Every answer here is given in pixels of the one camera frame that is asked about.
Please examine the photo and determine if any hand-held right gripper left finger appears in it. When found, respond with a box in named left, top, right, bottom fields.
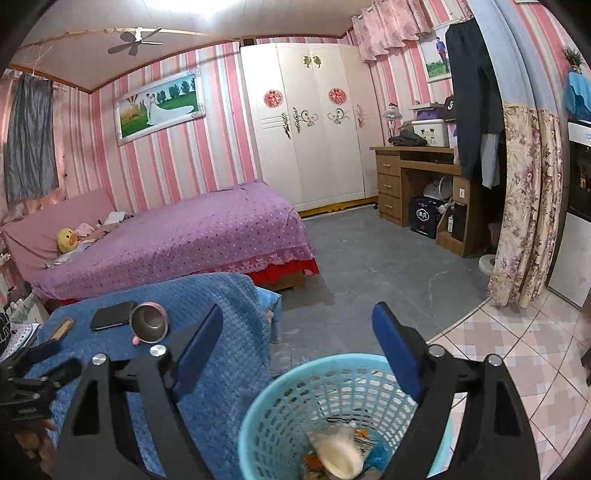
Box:
left=53, top=302, right=225, bottom=480

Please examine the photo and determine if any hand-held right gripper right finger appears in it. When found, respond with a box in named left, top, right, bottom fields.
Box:
left=372, top=301, right=541, bottom=480

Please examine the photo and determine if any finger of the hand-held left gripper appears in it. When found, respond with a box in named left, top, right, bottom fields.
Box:
left=46, top=357, right=83, bottom=387
left=25, top=339, right=63, bottom=366

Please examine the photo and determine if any light blue plastic basket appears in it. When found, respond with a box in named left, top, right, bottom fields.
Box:
left=239, top=353, right=455, bottom=480

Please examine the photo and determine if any blue plastic bag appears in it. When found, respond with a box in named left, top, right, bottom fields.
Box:
left=365, top=443, right=389, bottom=472

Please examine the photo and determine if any orange snack wrapper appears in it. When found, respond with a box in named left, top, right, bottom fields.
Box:
left=302, top=429, right=370, bottom=469

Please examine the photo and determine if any person's left hand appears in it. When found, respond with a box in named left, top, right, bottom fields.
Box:
left=18, top=418, right=57, bottom=462

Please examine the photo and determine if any white perforated stool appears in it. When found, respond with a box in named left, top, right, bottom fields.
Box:
left=0, top=320, right=42, bottom=363

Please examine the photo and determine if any pink steel mug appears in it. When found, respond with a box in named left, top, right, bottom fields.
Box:
left=130, top=301, right=171, bottom=346

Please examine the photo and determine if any black smartphone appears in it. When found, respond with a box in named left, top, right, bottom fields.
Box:
left=90, top=301, right=136, bottom=332

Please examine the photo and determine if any bed with purple cover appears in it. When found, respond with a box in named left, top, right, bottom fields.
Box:
left=30, top=180, right=320, bottom=305

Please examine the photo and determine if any yellow duck plush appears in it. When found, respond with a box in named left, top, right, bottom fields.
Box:
left=56, top=227, right=78, bottom=254

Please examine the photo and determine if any pink covered headboard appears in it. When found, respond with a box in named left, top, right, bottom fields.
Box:
left=2, top=187, right=118, bottom=282

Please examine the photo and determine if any dark printed box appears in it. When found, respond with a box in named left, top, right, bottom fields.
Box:
left=410, top=196, right=439, bottom=240

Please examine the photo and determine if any pink window curtain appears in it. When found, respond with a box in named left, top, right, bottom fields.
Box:
left=0, top=69, right=70, bottom=227

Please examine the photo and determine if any wooden desk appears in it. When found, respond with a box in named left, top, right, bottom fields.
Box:
left=370, top=145, right=492, bottom=259

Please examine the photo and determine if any floral blue curtain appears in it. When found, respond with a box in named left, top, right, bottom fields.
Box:
left=466, top=0, right=565, bottom=309

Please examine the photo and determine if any white wardrobe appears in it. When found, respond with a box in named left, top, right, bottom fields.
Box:
left=240, top=41, right=386, bottom=213

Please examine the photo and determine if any grey curtain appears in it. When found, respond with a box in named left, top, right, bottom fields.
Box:
left=4, top=74, right=61, bottom=203

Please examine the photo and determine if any white storage box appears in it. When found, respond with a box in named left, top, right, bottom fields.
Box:
left=412, top=121, right=451, bottom=148

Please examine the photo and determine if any glass table lamp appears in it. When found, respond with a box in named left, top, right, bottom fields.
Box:
left=383, top=104, right=402, bottom=139

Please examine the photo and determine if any framed wedding photo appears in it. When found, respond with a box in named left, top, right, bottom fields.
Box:
left=113, top=68, right=206, bottom=147

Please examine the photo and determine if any dark hanging jacket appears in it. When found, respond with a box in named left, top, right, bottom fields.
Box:
left=444, top=18, right=505, bottom=189

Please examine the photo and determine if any small couple poster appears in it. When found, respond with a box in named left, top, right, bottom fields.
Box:
left=419, top=25, right=453, bottom=84

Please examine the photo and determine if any blue cloth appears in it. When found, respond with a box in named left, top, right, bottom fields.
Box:
left=566, top=71, right=591, bottom=123

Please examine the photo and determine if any ceiling fan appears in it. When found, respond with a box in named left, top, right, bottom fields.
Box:
left=107, top=28, right=164, bottom=57

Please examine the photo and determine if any pink floral valance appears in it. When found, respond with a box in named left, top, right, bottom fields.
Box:
left=352, top=0, right=446, bottom=63

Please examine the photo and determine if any green plant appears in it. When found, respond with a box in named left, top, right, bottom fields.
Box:
left=561, top=45, right=587, bottom=75

